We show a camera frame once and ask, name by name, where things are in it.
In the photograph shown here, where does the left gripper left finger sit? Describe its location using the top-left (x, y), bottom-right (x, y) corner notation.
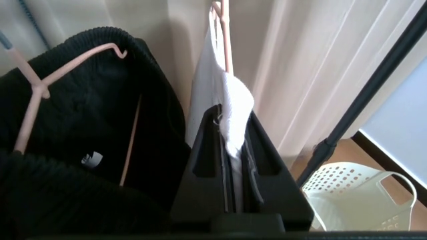
top-left (169, 104), bottom-right (231, 233)

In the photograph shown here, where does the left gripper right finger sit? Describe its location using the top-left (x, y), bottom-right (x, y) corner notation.
top-left (242, 111), bottom-right (315, 232)

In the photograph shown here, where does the white printed T-shirt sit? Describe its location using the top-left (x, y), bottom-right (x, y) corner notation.
top-left (185, 6), bottom-right (256, 214)

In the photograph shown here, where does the black garment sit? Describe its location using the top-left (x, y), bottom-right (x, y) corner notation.
top-left (0, 26), bottom-right (192, 237)

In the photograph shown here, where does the pink clothes hanger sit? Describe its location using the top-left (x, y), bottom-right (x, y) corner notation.
top-left (0, 29), bottom-right (143, 187)
top-left (210, 0), bottom-right (235, 75)

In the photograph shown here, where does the white laundry basket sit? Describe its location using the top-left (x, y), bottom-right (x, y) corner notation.
top-left (302, 161), bottom-right (418, 233)

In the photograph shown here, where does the black clothes rack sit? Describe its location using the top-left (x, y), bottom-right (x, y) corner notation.
top-left (296, 1), bottom-right (427, 187)

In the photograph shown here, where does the beige curtain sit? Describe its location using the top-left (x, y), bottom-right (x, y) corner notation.
top-left (0, 0), bottom-right (427, 168)

